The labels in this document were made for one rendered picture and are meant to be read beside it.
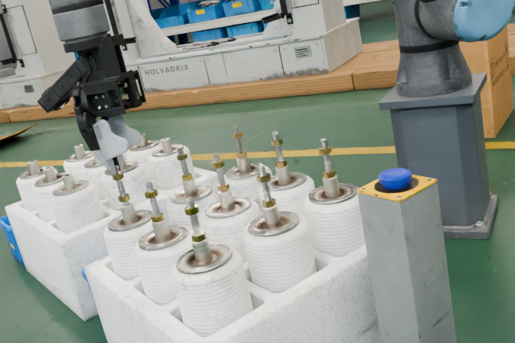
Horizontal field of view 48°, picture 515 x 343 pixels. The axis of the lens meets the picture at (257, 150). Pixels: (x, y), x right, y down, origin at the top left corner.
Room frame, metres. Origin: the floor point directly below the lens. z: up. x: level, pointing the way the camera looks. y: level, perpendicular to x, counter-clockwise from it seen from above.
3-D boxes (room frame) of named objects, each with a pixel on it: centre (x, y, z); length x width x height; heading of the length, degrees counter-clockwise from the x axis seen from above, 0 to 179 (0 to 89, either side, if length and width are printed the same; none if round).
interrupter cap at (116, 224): (0.90, 0.23, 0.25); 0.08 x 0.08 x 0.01
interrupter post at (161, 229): (0.80, 0.16, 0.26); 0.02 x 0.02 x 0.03
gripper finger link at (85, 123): (0.88, 0.24, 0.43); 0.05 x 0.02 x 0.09; 160
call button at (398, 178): (0.66, -0.16, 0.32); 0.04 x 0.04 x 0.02
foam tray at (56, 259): (1.32, 0.37, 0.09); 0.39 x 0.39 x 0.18; 35
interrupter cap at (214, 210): (0.86, 0.06, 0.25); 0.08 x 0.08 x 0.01
